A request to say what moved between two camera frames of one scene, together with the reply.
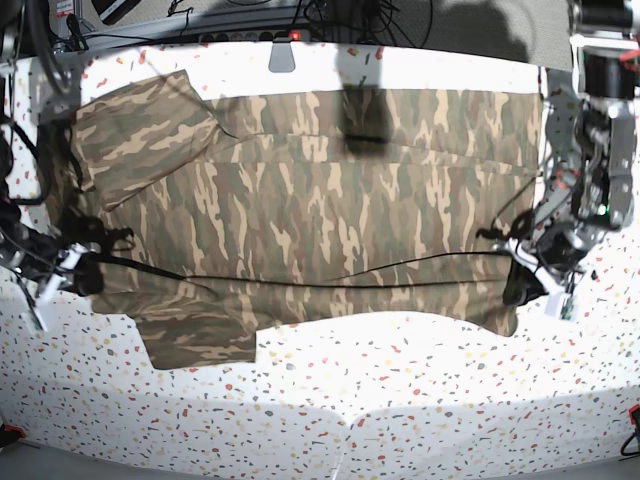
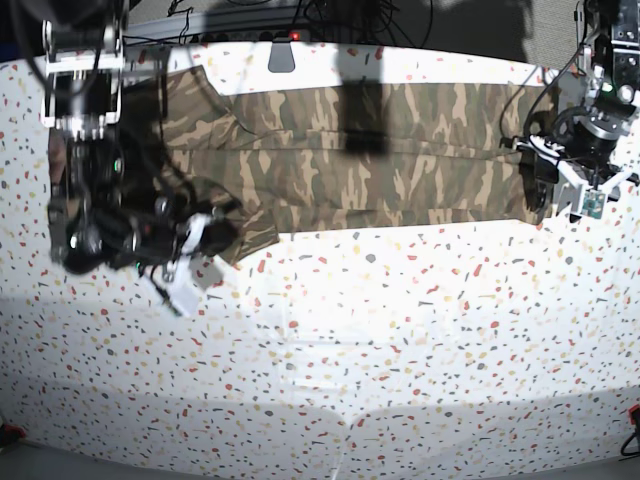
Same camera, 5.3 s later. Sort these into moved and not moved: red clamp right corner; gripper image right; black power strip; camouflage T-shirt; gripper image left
Moved: gripper image left; camouflage T-shirt; gripper image right
Not moved: black power strip; red clamp right corner
